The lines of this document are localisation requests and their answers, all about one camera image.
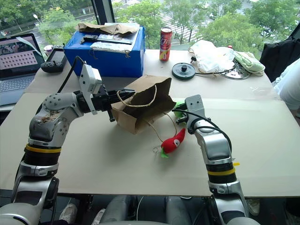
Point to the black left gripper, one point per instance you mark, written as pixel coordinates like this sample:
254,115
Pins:
102,103

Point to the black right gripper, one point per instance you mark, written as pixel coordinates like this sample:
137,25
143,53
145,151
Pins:
185,114

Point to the green plush toy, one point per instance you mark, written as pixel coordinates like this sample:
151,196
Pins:
179,113

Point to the brown paper bag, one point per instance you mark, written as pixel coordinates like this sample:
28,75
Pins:
150,103

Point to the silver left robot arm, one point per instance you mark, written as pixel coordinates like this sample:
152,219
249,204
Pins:
56,117

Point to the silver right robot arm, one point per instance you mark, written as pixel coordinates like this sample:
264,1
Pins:
216,145

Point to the red chili plush toy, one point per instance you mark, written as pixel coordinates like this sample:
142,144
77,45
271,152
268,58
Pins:
173,143

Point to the white plastic bag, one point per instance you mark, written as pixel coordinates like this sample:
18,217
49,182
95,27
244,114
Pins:
208,56

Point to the crumpled brown paper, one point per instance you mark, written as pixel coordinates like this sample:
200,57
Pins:
110,28

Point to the black bag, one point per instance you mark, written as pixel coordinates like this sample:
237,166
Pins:
279,56

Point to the blue box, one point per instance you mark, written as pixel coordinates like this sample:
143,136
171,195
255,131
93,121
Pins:
110,63

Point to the black round disc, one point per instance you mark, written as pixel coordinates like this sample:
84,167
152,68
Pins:
183,71

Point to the black plug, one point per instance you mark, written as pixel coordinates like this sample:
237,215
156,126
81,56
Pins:
193,59

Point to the flat printed booklet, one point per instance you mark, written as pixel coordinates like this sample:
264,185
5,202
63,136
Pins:
114,38

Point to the round clear metal plate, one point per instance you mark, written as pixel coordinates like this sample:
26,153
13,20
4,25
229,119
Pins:
236,74

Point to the red soda can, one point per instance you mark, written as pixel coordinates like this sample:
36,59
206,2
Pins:
166,44

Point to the small black device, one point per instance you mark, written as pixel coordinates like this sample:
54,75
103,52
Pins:
88,38

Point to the black handheld controller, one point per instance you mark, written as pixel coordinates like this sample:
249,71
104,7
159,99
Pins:
55,59

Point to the pale green cloth pouch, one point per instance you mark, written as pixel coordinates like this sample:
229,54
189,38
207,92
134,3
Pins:
249,63

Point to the white cup purple lid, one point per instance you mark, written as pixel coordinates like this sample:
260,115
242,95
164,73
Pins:
48,50

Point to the open laptop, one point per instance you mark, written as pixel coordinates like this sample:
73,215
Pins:
16,68

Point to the person in white clothes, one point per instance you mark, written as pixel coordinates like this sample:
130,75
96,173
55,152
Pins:
290,86

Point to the white shoe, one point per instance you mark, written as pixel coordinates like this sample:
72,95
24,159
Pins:
253,206
68,213

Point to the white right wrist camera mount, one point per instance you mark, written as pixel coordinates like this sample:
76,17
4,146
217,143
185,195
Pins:
195,106

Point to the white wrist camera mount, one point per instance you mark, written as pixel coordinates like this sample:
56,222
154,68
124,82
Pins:
195,106
90,79

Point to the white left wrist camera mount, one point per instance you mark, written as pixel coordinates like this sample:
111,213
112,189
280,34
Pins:
90,79

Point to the black window frame post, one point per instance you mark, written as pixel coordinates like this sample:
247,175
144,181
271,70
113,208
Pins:
103,11

